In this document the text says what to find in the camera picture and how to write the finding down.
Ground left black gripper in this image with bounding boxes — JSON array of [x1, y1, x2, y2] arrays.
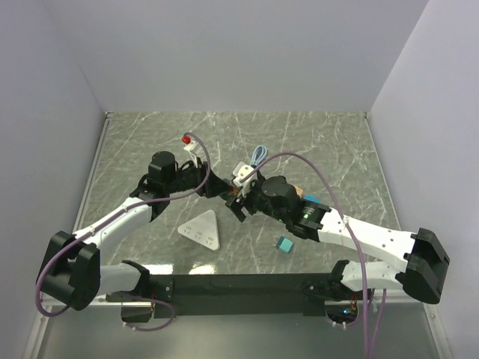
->
[[165, 156, 233, 198]]

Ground teal cube adapter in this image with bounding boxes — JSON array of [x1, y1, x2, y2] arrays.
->
[[275, 236, 294, 254]]

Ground white triangular power strip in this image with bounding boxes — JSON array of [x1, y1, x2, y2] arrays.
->
[[177, 209, 220, 251]]

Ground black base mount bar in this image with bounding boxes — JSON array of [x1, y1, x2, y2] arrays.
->
[[139, 273, 362, 316]]

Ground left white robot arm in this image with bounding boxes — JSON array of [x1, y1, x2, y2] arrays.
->
[[35, 151, 234, 313]]

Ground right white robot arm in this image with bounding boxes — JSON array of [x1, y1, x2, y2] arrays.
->
[[228, 171, 450, 304]]

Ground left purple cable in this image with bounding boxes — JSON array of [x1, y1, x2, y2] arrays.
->
[[35, 131, 210, 318]]

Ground light blue cable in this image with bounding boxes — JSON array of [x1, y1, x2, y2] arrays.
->
[[249, 145, 269, 168]]

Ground purple cable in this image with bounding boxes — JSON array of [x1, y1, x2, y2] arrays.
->
[[35, 131, 210, 318], [241, 151, 386, 359]]

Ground wooden cube plug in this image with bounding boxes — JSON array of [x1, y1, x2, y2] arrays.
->
[[294, 185, 304, 198]]

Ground dark green plug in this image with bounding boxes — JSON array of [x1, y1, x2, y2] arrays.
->
[[228, 185, 241, 197]]

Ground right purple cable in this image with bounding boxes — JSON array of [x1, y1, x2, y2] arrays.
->
[[241, 151, 386, 359]]

